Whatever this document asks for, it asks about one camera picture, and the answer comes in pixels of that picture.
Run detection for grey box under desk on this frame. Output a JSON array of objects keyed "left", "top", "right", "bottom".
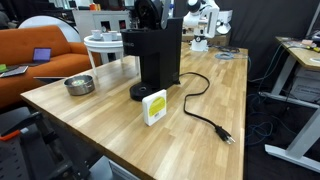
[{"left": 289, "top": 66, "right": 320, "bottom": 104}]

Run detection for black coiled cable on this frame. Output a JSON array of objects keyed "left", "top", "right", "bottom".
[{"left": 215, "top": 45, "right": 241, "bottom": 55}]

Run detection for round white side table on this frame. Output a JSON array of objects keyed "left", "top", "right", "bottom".
[{"left": 83, "top": 32, "right": 142, "bottom": 80}]

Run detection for black power cord with plug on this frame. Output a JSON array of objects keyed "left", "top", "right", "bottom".
[{"left": 179, "top": 71, "right": 236, "bottom": 146}]

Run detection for coffee pod with green lid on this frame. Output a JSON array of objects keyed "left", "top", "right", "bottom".
[{"left": 71, "top": 79, "right": 86, "bottom": 87}]

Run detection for orange sofa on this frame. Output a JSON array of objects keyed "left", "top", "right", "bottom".
[{"left": 0, "top": 25, "right": 103, "bottom": 109}]

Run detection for grey tablet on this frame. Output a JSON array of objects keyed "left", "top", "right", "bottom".
[{"left": 0, "top": 65, "right": 30, "bottom": 79}]

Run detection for black coffee maker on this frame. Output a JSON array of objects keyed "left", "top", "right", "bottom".
[{"left": 120, "top": 0, "right": 184, "bottom": 102}]

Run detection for round metal bowl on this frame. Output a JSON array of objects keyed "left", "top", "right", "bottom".
[{"left": 63, "top": 74, "right": 96, "bottom": 97}]

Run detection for white cabinet with cubbies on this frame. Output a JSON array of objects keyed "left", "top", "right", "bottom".
[{"left": 72, "top": 9, "right": 132, "bottom": 43}]

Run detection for grey coiled cable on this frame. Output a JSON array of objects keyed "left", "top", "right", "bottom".
[{"left": 214, "top": 51, "right": 236, "bottom": 61}]

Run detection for coffee pod with purple lid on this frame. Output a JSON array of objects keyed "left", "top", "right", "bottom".
[{"left": 101, "top": 32, "right": 113, "bottom": 42}]

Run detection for white box with yellow label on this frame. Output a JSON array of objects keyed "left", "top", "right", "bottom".
[{"left": 141, "top": 88, "right": 168, "bottom": 127}]

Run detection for blue floor cables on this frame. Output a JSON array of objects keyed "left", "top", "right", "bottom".
[{"left": 245, "top": 93, "right": 278, "bottom": 148}]

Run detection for round white chair back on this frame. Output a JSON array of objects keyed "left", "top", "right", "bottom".
[{"left": 17, "top": 15, "right": 82, "bottom": 44}]

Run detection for wooden desk with white legs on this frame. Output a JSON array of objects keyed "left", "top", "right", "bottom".
[{"left": 259, "top": 35, "right": 320, "bottom": 174}]

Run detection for coffee pod with orange lid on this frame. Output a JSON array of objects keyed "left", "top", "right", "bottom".
[{"left": 91, "top": 29, "right": 103, "bottom": 41}]

